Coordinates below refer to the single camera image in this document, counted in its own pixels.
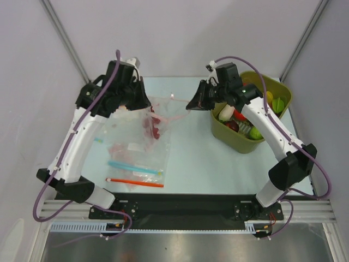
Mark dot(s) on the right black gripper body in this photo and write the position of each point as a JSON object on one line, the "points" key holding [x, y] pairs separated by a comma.
{"points": [[205, 95]]}

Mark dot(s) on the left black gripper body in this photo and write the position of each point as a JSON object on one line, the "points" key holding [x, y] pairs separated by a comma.
{"points": [[126, 92]]}

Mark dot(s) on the white toy egg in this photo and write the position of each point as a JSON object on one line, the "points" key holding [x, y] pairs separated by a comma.
{"points": [[226, 113]]}

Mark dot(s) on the red toy lobster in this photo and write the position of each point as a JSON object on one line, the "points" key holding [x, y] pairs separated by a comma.
{"points": [[150, 123]]}

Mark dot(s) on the red toy tomato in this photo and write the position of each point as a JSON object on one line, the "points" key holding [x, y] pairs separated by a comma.
{"points": [[239, 116]]}

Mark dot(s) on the clear red-zipper bag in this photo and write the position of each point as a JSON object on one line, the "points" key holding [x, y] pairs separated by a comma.
{"points": [[141, 130]]}

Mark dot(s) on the dark red toy peach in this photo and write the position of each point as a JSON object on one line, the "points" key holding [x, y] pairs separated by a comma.
{"points": [[232, 125]]}

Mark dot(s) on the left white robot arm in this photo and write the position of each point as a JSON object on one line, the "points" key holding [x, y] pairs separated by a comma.
{"points": [[64, 173]]}

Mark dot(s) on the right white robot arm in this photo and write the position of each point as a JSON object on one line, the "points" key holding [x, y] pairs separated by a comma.
{"points": [[295, 159]]}

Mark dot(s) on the far left blue-zipper bag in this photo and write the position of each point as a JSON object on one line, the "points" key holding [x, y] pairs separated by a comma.
{"points": [[99, 140]]}

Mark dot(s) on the bag with blue zipper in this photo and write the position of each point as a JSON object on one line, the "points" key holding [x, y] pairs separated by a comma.
{"points": [[139, 161]]}

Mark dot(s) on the bag with orange zipper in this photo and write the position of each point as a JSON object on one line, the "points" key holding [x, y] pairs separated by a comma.
{"points": [[132, 176]]}

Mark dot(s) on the olive green plastic bin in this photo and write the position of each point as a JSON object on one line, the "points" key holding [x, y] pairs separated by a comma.
{"points": [[240, 141]]}

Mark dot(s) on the yellow toy fruit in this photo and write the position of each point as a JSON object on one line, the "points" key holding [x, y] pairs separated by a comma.
{"points": [[269, 97]]}

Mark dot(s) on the green toy star fruit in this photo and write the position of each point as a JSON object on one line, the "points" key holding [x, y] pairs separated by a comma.
{"points": [[278, 105]]}

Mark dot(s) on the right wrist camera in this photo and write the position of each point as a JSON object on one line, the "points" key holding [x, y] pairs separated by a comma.
{"points": [[212, 77]]}

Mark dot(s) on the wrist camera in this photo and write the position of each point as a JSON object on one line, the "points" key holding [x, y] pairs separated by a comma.
{"points": [[134, 61], [212, 77]]}

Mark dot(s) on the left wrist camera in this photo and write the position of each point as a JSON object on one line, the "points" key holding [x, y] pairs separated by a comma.
{"points": [[134, 61]]}

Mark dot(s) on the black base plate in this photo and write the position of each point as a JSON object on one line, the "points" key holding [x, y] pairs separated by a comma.
{"points": [[188, 211]]}

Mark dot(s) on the white cable duct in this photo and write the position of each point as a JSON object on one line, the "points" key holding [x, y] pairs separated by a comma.
{"points": [[78, 227]]}

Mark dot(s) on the aluminium frame rail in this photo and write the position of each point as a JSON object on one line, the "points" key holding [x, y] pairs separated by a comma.
{"points": [[312, 212]]}

